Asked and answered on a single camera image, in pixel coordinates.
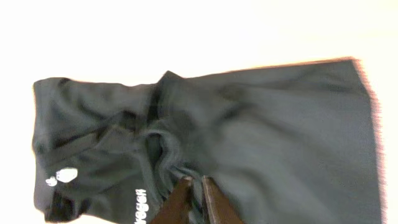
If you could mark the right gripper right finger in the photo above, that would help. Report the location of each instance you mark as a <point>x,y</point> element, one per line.
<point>217,208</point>

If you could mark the black t-shirt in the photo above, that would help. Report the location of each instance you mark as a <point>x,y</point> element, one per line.
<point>289,144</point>

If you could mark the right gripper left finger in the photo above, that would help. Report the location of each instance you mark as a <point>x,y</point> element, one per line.
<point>175,210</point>

